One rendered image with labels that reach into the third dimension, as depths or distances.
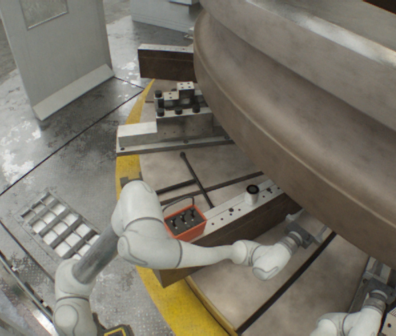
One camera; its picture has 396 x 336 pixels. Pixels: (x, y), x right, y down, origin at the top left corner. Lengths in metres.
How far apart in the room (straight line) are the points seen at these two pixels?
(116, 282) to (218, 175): 1.13
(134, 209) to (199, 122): 1.62
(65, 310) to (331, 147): 1.37
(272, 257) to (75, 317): 0.82
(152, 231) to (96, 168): 2.23
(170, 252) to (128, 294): 1.41
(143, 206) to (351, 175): 0.94
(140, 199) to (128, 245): 0.17
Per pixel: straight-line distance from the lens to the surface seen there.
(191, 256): 1.04
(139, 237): 0.95
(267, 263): 1.28
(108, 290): 2.41
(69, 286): 1.44
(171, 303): 2.30
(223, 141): 2.75
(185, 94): 2.52
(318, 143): 1.58
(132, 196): 1.06
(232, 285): 2.02
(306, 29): 1.29
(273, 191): 1.97
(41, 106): 4.13
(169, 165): 2.61
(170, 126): 2.54
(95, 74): 4.50
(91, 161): 3.24
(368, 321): 1.32
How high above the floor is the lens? 2.15
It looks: 46 degrees down
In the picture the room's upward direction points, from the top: straight up
